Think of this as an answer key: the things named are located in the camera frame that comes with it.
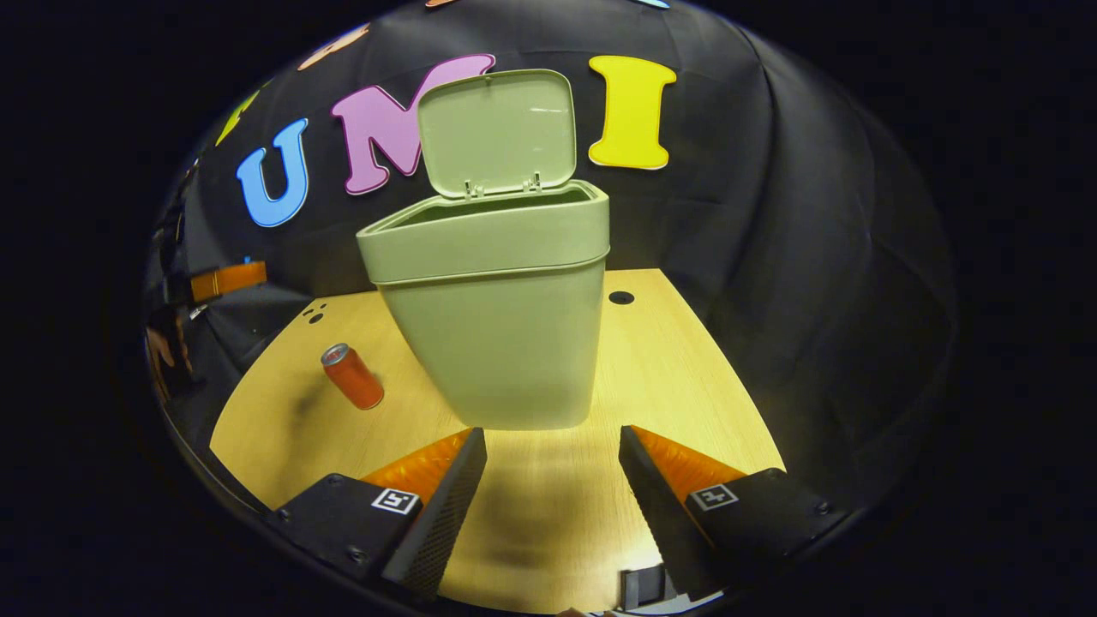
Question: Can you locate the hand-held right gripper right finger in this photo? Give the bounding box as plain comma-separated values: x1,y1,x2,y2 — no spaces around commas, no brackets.
618,424,851,602

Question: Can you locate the black backdrop cloth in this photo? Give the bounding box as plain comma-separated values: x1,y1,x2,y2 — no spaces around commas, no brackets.
141,0,956,515

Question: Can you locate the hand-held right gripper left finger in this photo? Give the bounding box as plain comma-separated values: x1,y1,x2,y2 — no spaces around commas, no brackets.
264,427,489,601

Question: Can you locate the orange pop can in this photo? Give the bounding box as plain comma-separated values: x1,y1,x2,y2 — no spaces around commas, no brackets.
321,343,385,410

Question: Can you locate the green desktop garbage bin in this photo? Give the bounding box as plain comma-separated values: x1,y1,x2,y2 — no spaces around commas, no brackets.
356,69,611,431

